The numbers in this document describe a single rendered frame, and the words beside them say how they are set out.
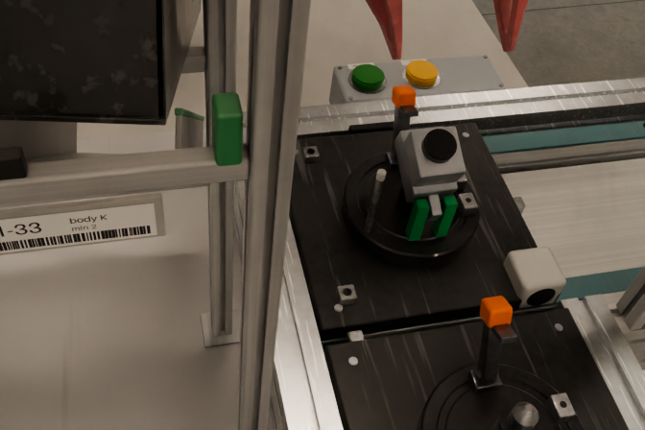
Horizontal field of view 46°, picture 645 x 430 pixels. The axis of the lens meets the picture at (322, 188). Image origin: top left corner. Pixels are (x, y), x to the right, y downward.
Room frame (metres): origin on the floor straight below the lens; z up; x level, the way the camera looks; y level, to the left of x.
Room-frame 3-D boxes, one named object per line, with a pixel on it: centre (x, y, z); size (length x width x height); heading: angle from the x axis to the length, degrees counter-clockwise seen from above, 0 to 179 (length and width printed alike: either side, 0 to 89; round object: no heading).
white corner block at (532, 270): (0.45, -0.22, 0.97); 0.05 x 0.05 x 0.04; 19
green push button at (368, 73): (0.71, -0.03, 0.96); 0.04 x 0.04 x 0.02
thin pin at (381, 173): (0.46, -0.05, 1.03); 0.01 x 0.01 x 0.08
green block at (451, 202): (0.47, -0.12, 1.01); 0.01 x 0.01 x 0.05; 19
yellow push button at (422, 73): (0.74, -0.10, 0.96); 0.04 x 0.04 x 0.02
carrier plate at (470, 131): (0.51, -0.09, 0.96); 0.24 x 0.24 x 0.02; 19
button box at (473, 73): (0.74, -0.10, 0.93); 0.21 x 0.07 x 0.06; 109
